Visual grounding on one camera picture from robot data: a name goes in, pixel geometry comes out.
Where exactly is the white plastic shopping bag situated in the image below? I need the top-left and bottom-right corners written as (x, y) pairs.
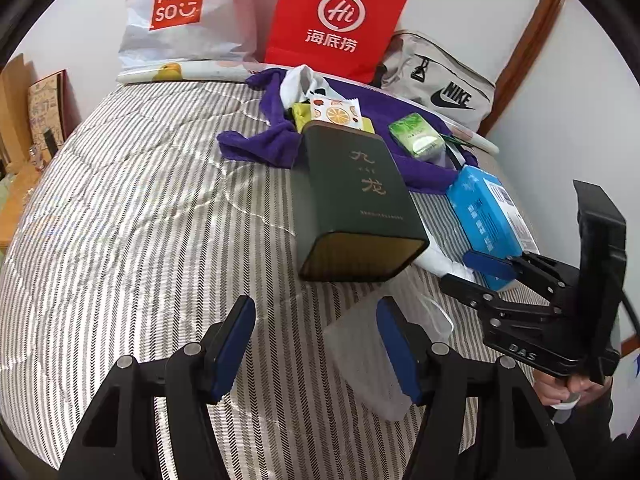
top-left (117, 0), bottom-right (287, 72)

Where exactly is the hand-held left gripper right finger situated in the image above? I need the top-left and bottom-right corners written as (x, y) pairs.
top-left (376, 296), bottom-right (581, 480)

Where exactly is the brown wooden frame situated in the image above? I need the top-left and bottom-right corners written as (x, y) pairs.
top-left (479, 0), bottom-right (569, 137)

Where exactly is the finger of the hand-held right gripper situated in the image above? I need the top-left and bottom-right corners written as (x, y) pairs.
top-left (439, 275), bottom-right (562, 322)
top-left (462, 249), bottom-right (581, 289)

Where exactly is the person's right forearm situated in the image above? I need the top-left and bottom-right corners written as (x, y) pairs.
top-left (547, 385), bottom-right (640, 480)

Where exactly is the face mask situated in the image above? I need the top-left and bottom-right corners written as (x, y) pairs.
top-left (322, 292), bottom-right (456, 422)

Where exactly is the dark green box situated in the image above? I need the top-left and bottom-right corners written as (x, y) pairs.
top-left (297, 120), bottom-right (431, 283)

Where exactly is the purple towel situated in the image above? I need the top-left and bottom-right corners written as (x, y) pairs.
top-left (217, 70), bottom-right (482, 197)

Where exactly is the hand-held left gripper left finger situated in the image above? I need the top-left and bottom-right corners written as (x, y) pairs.
top-left (60, 295), bottom-right (257, 480)

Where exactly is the beige fabric bag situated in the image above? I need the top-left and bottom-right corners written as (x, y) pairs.
top-left (372, 30), bottom-right (497, 134)

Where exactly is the wooden furniture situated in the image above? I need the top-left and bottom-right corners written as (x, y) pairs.
top-left (0, 52), bottom-right (68, 261)

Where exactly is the white sock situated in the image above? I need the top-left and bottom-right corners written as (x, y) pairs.
top-left (280, 64), bottom-right (332, 112)

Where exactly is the fruit print white packet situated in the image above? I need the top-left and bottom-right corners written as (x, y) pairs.
top-left (306, 96), bottom-right (362, 127)

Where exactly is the striped bed quilt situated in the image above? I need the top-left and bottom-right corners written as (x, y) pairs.
top-left (0, 77), bottom-right (543, 480)

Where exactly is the black cable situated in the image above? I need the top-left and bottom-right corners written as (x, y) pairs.
top-left (619, 294), bottom-right (640, 353)

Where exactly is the white cloth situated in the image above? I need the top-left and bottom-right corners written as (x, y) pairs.
top-left (416, 250), bottom-right (477, 282)

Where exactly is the printed cardboard box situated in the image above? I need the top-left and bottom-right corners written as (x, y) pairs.
top-left (27, 71), bottom-right (69, 154)

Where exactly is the red paper bag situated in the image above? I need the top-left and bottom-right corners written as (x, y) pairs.
top-left (264, 0), bottom-right (414, 84)

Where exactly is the blue tissue pack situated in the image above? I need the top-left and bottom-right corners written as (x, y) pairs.
top-left (446, 164), bottom-right (539, 292)

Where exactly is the person's right hand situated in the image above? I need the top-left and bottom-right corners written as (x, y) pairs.
top-left (533, 370), bottom-right (614, 409)

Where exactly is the light green tissue pack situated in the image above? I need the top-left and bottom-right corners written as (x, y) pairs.
top-left (388, 114), bottom-right (447, 162)

